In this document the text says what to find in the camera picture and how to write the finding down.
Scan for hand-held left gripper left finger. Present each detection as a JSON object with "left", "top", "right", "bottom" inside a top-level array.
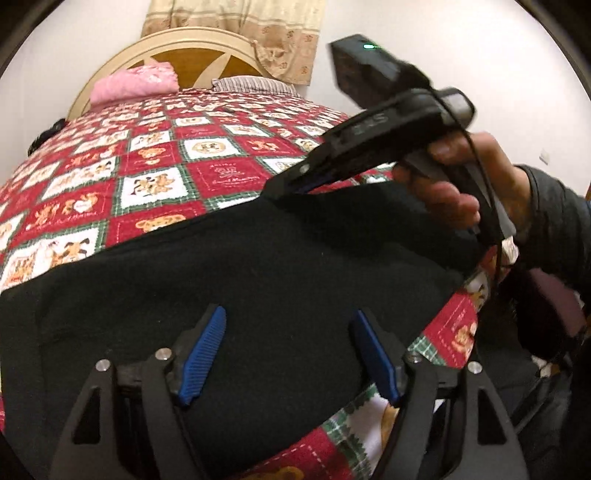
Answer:
[{"left": 48, "top": 305, "right": 227, "bottom": 480}]

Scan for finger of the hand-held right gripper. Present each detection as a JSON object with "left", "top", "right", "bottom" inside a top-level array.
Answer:
[{"left": 263, "top": 147, "right": 334, "bottom": 201}]

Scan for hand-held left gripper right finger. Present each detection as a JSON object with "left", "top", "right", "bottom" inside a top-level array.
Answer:
[{"left": 348, "top": 308, "right": 529, "bottom": 480}]

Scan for black pants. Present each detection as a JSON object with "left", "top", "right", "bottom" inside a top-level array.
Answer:
[{"left": 0, "top": 182, "right": 491, "bottom": 478}]

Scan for person's right forearm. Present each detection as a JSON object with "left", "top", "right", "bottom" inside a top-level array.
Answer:
[{"left": 508, "top": 164, "right": 591, "bottom": 296}]

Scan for person's right hand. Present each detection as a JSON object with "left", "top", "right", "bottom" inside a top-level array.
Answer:
[{"left": 392, "top": 131, "right": 532, "bottom": 232}]

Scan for striped pillow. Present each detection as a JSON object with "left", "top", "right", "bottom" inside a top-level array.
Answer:
[{"left": 211, "top": 76, "right": 305, "bottom": 99}]

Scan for person's dark clothing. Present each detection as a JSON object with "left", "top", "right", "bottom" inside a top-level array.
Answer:
[{"left": 475, "top": 258, "right": 591, "bottom": 480}]

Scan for beige patterned curtain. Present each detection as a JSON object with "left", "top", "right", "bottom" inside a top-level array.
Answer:
[{"left": 141, "top": 0, "right": 328, "bottom": 86}]

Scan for red printed blanket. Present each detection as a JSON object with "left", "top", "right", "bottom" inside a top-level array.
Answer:
[{"left": 0, "top": 88, "right": 522, "bottom": 480}]

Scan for cream wooden headboard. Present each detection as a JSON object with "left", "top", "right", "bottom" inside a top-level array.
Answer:
[{"left": 67, "top": 27, "right": 273, "bottom": 121}]

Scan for pink folded blanket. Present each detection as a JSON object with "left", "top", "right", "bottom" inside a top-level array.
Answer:
[{"left": 90, "top": 65, "right": 179, "bottom": 107}]

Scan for dark cloth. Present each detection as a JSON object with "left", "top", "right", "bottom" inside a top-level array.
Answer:
[{"left": 28, "top": 117, "right": 68, "bottom": 156}]

